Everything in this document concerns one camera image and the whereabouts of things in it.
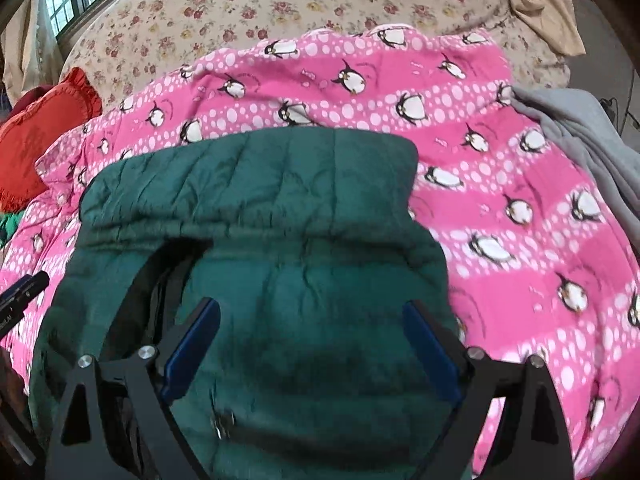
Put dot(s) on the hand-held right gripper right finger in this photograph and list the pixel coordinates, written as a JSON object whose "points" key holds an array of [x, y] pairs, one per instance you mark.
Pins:
{"points": [[432, 350]]}

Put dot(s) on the pink penguin print blanket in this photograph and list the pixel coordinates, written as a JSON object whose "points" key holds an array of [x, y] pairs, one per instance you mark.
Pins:
{"points": [[500, 210]]}

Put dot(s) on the beige hanging curtain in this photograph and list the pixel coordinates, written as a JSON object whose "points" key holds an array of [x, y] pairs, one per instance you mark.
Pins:
{"points": [[27, 60]]}

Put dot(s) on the green puffer jacket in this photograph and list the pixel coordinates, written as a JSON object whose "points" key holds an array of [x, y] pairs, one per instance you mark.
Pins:
{"points": [[310, 260]]}

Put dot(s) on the floral bed sheet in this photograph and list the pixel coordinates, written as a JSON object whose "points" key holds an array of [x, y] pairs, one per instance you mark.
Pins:
{"points": [[300, 0]]}

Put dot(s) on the bright green cloth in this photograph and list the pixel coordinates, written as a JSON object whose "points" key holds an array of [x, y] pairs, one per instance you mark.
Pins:
{"points": [[9, 230]]}

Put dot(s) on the grey cloth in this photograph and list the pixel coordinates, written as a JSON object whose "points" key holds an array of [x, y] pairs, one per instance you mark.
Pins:
{"points": [[590, 140]]}

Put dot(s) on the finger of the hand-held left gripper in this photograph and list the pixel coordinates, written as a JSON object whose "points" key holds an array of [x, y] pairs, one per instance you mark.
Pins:
{"points": [[30, 286]]}

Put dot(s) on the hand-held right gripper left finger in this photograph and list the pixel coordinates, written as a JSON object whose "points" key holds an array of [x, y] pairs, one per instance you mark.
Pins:
{"points": [[192, 350]]}

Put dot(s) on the beige draped curtain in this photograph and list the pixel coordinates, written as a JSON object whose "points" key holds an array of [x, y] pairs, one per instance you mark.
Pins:
{"points": [[540, 0]]}

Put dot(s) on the red ruffled heart pillow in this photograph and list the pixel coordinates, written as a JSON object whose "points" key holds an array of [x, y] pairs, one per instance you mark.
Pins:
{"points": [[40, 140]]}

